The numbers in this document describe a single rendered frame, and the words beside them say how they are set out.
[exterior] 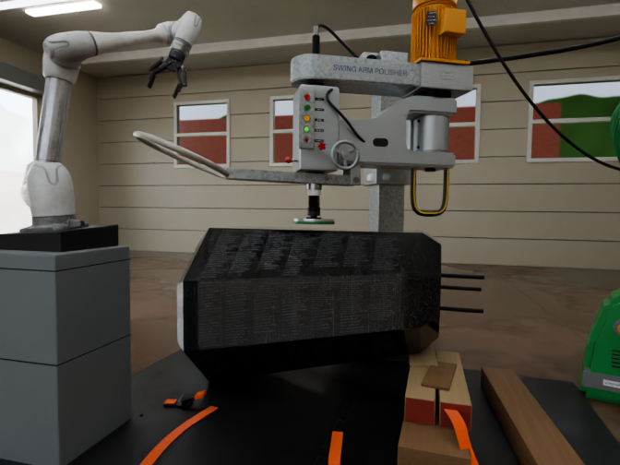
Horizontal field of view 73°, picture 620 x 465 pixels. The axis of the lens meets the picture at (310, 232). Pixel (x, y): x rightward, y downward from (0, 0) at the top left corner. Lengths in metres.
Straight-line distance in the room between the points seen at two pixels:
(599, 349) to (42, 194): 2.67
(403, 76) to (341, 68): 0.33
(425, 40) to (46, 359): 2.26
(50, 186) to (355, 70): 1.47
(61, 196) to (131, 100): 8.88
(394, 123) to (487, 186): 6.23
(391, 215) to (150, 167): 7.88
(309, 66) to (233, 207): 7.12
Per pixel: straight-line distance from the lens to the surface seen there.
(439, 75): 2.41
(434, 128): 2.37
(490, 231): 8.40
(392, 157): 2.24
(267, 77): 9.26
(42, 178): 1.93
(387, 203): 2.92
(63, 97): 2.21
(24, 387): 1.94
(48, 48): 2.11
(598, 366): 2.68
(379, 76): 2.28
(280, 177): 2.11
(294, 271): 1.96
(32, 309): 1.83
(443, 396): 1.82
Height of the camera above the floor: 0.96
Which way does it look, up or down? 3 degrees down
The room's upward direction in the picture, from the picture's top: 1 degrees clockwise
